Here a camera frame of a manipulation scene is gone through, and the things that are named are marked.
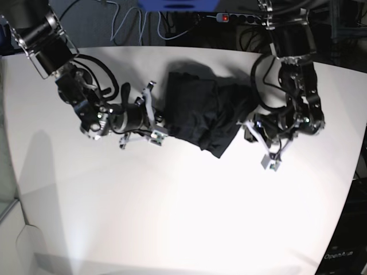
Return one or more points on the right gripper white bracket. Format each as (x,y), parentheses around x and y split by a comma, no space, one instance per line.
(140,120)

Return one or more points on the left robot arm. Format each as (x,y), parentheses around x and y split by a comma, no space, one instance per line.
(292,43)

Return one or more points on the black OpenArm base unit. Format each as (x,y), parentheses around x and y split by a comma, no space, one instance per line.
(346,253)

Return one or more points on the white power strip red switch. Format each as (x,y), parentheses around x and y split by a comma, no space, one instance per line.
(242,19)

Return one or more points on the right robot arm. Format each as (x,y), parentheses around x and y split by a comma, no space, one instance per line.
(83,82)

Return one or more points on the blue box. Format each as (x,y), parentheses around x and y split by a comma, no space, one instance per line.
(178,5)

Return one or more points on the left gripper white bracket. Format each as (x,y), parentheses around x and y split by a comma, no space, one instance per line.
(274,148)

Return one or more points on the black long-sleeve T-shirt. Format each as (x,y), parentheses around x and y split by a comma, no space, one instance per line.
(205,113)

